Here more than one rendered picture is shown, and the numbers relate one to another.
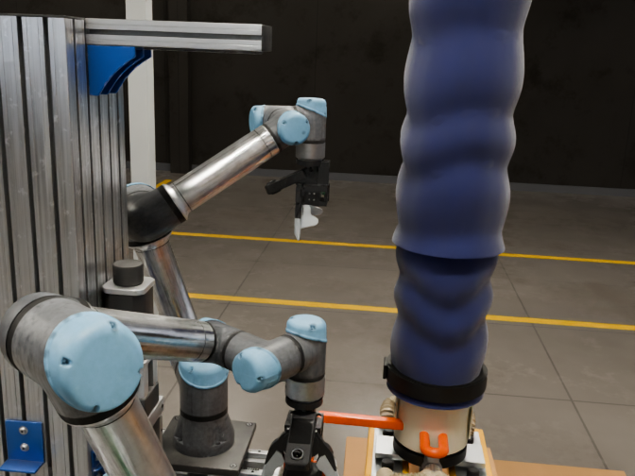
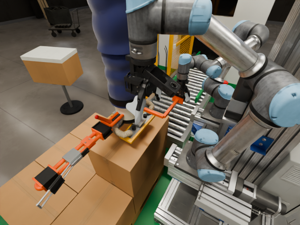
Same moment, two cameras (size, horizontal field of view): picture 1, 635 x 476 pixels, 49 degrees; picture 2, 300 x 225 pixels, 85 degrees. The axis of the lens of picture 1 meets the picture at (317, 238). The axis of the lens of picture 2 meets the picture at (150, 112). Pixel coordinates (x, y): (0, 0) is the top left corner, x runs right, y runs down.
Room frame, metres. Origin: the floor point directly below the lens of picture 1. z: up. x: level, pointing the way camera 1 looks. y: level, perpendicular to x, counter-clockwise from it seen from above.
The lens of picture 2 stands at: (2.17, 0.23, 1.90)
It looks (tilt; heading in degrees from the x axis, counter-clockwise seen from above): 41 degrees down; 205
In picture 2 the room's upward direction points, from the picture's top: straight up
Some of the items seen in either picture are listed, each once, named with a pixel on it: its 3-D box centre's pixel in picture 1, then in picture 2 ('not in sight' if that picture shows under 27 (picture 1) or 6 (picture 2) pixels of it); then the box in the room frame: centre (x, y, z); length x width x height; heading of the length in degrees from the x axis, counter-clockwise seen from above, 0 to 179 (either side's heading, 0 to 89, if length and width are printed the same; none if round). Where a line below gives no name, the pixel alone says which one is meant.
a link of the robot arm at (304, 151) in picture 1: (310, 150); (142, 49); (1.78, 0.03, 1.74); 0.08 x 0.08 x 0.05
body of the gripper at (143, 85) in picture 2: (312, 182); (142, 75); (1.78, 0.02, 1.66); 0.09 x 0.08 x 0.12; 84
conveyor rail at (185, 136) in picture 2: not in sight; (210, 92); (-0.08, 0.18, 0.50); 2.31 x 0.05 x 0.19; 175
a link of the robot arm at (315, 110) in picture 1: (310, 120); (143, 15); (1.78, 0.03, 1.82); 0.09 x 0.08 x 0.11; 111
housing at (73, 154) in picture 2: not in sight; (72, 157); (1.91, -0.33, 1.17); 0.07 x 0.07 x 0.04; 84
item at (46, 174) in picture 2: not in sight; (47, 177); (2.04, -0.35, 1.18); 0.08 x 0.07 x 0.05; 174
